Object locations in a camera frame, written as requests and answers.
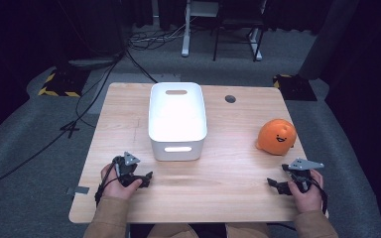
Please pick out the orange plush toy with face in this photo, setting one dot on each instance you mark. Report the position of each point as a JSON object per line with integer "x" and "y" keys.
{"x": 274, "y": 137}

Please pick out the white desk leg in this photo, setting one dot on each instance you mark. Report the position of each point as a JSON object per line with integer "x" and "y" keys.
{"x": 256, "y": 46}
{"x": 186, "y": 33}

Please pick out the grey tape strip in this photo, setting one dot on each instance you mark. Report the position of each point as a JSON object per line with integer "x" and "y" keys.
{"x": 79, "y": 190}

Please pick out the black chair frame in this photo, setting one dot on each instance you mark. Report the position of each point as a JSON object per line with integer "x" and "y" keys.
{"x": 238, "y": 23}

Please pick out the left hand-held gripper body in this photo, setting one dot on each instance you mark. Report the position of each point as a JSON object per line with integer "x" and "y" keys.
{"x": 127, "y": 168}

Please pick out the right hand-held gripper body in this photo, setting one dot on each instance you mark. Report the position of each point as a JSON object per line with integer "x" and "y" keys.
{"x": 300, "y": 177}

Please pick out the dark grey column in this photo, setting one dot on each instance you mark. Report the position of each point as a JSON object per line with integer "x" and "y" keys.
{"x": 327, "y": 36}

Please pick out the person's right leg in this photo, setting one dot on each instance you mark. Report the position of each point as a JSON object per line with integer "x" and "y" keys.
{"x": 248, "y": 230}

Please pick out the white plastic bin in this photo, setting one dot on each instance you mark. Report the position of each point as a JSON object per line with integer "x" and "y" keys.
{"x": 177, "y": 115}

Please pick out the person's right hand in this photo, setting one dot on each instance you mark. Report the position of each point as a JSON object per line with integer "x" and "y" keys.
{"x": 309, "y": 200}

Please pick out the person's leg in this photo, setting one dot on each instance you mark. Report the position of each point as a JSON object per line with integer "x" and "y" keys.
{"x": 248, "y": 230}
{"x": 172, "y": 232}

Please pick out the person's left hand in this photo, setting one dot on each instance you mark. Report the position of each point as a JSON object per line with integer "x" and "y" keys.
{"x": 117, "y": 190}

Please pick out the person's left leg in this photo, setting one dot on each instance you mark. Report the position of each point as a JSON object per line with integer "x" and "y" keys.
{"x": 172, "y": 232}

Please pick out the black yellow striped base plate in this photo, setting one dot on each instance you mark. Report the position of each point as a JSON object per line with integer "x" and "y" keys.
{"x": 294, "y": 87}
{"x": 64, "y": 82}

